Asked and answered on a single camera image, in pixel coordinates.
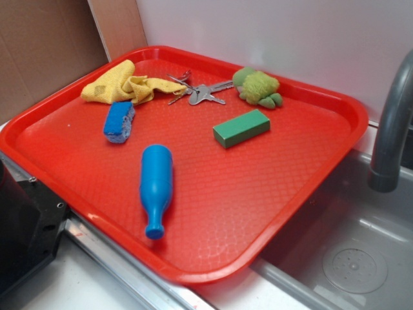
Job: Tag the blue sponge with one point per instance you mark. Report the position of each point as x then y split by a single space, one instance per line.
118 124

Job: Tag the grey faucet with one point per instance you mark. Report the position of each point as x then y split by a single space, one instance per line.
393 143

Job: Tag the green plush toy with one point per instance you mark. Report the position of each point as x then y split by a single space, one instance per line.
257 88

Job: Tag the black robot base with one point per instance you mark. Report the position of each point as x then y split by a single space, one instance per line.
32 220

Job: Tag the grey plastic sink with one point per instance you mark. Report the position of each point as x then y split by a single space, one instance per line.
347 247

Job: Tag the red plastic tray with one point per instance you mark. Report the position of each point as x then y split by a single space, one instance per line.
227 203

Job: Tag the green rectangular block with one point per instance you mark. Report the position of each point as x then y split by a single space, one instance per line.
241 128

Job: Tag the brown cardboard panel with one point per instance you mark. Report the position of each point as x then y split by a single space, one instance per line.
47 45

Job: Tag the blue plastic bottle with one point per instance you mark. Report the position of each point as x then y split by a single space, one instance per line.
156 187

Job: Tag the yellow cloth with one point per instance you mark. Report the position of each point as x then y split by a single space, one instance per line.
121 84

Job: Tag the silver key bunch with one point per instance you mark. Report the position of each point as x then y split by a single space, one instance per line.
200 93

